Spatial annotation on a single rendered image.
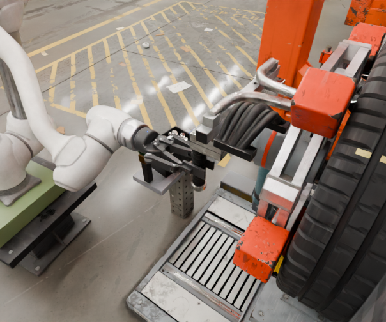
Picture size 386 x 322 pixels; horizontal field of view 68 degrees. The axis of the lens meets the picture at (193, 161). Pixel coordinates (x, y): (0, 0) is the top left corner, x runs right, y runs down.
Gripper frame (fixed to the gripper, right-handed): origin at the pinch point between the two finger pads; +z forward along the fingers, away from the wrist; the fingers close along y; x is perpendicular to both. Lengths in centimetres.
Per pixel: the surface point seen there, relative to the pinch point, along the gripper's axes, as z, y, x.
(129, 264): -36, 7, -83
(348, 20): -9, -253, -27
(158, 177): -32, -17, -38
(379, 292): 40.0, 22.8, 19.2
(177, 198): -33, -31, -67
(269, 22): -10, -61, 20
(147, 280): -20, 10, -75
